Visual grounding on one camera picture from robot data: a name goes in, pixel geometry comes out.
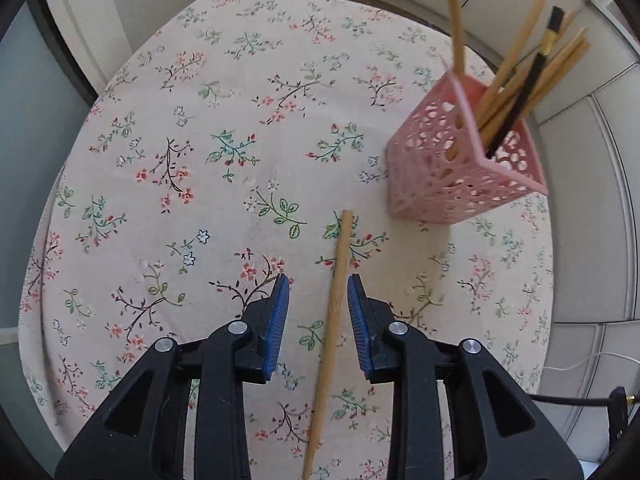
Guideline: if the floral tablecloth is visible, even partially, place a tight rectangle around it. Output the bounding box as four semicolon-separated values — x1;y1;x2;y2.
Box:
20;0;554;480

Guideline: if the black cable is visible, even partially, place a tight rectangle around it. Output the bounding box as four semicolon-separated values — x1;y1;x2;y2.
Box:
530;387;639;456

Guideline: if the pink perforated utensil basket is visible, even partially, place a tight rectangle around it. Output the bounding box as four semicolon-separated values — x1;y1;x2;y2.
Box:
386;66;549;225

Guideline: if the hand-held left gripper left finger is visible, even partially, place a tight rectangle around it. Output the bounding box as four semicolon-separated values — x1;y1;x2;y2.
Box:
55;274;291;480

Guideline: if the black chopstick yellow band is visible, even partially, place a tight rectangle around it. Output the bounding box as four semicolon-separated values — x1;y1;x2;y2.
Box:
485;6;562;159

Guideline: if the white cable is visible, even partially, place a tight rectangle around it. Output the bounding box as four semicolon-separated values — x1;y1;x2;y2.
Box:
542;352;640;374

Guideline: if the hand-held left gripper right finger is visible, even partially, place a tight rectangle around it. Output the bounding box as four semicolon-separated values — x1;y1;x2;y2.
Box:
346;273;584;480

